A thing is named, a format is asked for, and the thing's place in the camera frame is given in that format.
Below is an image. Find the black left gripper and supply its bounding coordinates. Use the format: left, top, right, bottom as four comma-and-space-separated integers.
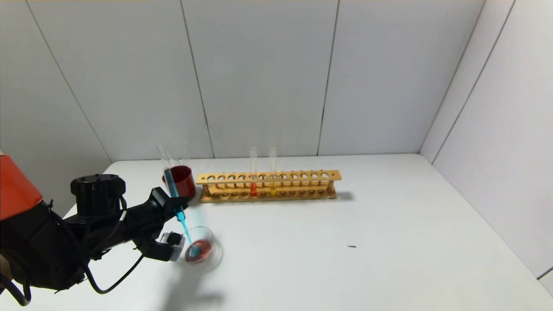
123, 187, 190, 234

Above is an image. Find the test tube blue pigment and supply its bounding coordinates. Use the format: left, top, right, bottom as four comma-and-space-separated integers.
163, 168, 189, 222

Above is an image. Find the test tube red pigment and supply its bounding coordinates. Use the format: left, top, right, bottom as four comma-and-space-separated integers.
250, 148, 258, 197

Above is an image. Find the wooden test tube rack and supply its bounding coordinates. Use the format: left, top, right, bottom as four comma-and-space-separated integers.
197, 170, 342, 203

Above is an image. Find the dark red cup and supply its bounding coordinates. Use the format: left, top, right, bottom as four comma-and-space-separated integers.
162, 165, 196, 200

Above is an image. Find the clear glass dish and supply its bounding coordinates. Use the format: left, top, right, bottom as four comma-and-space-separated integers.
184, 226, 224, 273

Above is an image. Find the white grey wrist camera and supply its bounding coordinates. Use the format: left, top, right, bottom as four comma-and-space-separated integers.
159, 232, 185, 262

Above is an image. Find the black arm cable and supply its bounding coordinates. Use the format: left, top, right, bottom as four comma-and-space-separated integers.
84, 255, 145, 295

